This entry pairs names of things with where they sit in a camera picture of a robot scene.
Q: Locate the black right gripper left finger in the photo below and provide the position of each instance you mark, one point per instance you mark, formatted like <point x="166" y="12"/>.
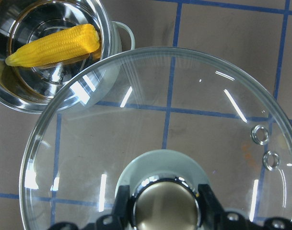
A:
<point x="118" y="218"/>

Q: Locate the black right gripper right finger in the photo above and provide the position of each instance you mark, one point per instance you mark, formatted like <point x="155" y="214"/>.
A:
<point x="214" y="217"/>

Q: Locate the glass pot lid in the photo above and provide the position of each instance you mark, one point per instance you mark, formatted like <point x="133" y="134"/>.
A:
<point x="161" y="120"/>

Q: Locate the yellow corn cob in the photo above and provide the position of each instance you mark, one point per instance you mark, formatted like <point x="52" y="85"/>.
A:
<point x="57" y="47"/>

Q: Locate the pale green cooking pot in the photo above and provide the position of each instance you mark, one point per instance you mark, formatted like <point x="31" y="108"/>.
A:
<point x="29" y="90"/>

